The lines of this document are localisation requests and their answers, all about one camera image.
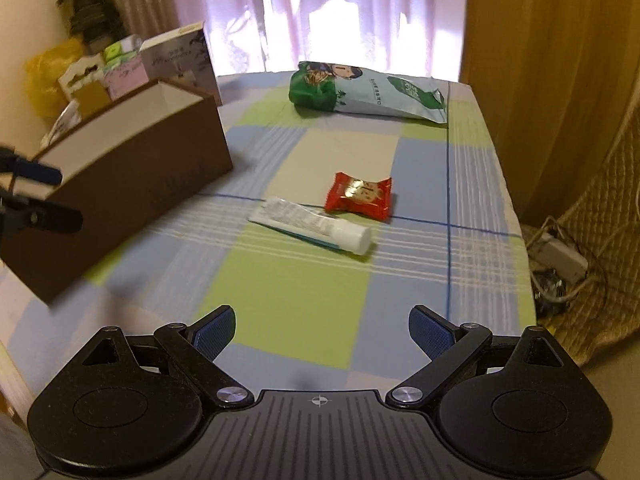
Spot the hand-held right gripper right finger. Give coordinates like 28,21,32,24
385,304,571,406

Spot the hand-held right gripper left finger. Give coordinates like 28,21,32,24
82,304,255,409

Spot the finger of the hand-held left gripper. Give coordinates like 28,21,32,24
0,146,63,186
0,191,83,235

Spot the brown cardboard storage box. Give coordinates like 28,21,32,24
0,79,235,305

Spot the white cream tube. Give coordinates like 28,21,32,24
248,196,372,257

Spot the checked cloth desktop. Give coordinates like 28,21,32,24
0,70,538,411

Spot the mustard yellow box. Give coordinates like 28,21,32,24
70,80,111,116

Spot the yellow plastic bag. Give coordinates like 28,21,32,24
25,37,88,118

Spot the pink box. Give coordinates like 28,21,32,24
102,52,148,101

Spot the light green packet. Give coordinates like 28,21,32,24
102,35,143,68

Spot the white power strip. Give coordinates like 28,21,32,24
527,232,590,286

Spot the red candy packet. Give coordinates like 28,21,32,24
324,171,393,222

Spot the dark handbag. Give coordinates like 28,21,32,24
57,0,123,41

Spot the grey cardboard box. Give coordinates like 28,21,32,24
139,21,221,107

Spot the green snack bag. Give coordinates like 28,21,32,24
289,60,448,126

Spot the yellow curtain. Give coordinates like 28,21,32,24
460,0,640,226

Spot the sheer purple curtain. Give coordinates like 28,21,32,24
112,0,468,81

